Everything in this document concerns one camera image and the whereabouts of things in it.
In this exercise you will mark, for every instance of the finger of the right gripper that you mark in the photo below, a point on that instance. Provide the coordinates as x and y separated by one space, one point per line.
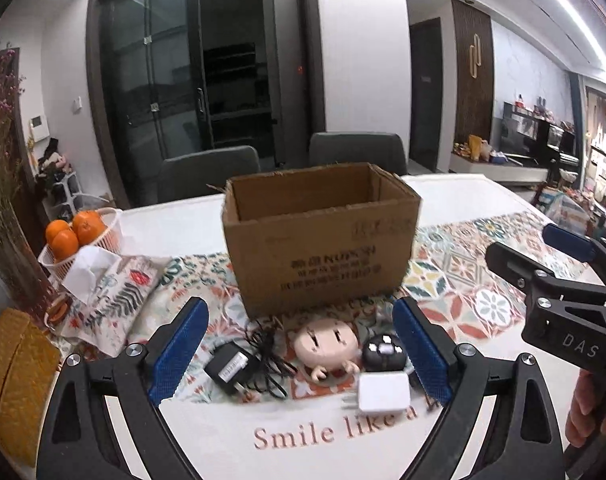
518 269
581 248

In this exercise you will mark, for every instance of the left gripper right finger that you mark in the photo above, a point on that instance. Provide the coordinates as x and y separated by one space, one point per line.
522 440

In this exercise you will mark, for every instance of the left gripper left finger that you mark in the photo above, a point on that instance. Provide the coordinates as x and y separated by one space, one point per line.
78 440

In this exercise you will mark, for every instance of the white square power adapter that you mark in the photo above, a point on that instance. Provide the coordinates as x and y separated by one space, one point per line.
380 393

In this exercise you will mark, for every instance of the black round gadget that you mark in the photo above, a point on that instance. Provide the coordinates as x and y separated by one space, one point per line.
383 353

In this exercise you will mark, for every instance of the pink doll head speaker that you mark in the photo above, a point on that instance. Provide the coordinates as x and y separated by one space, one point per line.
325 346

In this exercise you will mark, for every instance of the right hand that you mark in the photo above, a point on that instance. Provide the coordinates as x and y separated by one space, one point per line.
581 422

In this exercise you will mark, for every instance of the white TV console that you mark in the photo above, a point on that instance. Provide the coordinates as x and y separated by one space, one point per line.
504 174

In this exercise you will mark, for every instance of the yellow woven box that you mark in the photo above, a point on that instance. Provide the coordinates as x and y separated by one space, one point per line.
28 362

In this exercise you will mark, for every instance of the floral fabric tissue cover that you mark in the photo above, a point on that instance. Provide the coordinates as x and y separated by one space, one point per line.
111 311

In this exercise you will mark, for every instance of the glass vase dried flowers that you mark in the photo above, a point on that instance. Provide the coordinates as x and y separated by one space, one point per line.
21 276

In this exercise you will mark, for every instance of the patterned table runner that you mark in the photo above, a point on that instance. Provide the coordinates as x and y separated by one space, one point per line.
447 276

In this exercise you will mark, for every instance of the white tissue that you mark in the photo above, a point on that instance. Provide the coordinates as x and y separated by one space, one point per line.
90 264

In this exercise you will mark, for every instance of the right dark dining chair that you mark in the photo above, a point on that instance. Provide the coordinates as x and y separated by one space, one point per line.
385 150

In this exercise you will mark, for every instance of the dark dining chair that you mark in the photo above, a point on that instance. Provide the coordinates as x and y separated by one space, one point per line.
385 150
204 173

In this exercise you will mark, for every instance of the orange fruit front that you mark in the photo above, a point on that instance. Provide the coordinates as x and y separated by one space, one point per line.
64 245

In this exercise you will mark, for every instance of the orange fruit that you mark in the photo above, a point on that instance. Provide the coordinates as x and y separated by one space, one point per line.
64 245
54 228
88 226

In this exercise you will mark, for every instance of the white fruit basket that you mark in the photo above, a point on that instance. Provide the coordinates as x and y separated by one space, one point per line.
111 240

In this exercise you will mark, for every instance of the brown cardboard box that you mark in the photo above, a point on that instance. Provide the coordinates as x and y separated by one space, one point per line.
306 238

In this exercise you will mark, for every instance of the orange fruit left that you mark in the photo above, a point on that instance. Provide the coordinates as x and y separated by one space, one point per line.
54 228

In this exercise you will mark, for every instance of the orange fruit right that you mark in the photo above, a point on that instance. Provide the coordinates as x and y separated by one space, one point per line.
88 226

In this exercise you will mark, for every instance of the white shoe rack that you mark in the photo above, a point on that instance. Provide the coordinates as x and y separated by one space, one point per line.
60 198

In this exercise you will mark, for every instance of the left dark dining chair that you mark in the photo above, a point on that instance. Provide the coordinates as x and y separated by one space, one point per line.
204 173

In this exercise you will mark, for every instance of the dark glass door cabinet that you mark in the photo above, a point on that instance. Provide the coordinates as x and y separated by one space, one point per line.
174 78

